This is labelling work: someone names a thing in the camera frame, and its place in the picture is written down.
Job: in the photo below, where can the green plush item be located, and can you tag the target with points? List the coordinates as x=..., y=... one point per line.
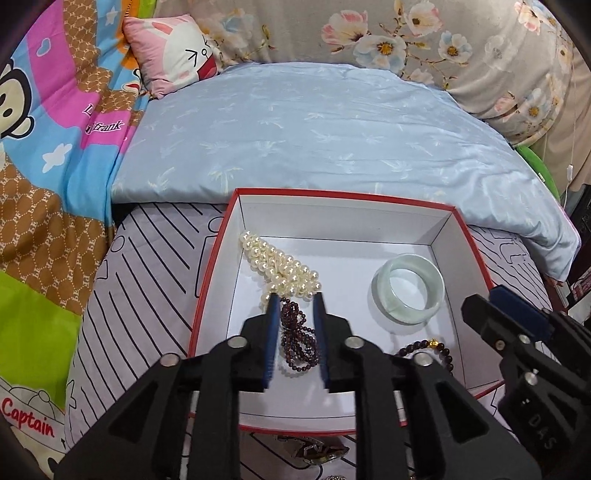
x=538, y=166

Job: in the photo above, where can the red-edged white box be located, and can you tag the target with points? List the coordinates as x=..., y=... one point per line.
x=351, y=258

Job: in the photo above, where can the pale green jade bangle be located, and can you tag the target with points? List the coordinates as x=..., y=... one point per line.
x=385, y=295

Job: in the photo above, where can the colourful cartoon monkey blanket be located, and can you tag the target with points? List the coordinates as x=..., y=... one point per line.
x=55, y=184

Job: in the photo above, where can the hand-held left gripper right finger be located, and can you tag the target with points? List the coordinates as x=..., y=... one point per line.
x=319, y=334

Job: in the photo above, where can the silver metal jewelry piece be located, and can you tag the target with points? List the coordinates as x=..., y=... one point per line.
x=318, y=450

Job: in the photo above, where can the grey floral quilt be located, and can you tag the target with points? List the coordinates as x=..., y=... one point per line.
x=461, y=46

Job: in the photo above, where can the pink rabbit pillow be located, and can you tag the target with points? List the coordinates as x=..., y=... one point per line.
x=171, y=50

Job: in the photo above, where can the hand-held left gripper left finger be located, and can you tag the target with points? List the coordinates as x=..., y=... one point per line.
x=272, y=334

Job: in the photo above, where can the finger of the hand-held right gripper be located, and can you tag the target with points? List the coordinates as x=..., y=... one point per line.
x=521, y=311
x=494, y=330

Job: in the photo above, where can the light blue quilt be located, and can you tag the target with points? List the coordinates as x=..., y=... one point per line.
x=314, y=129

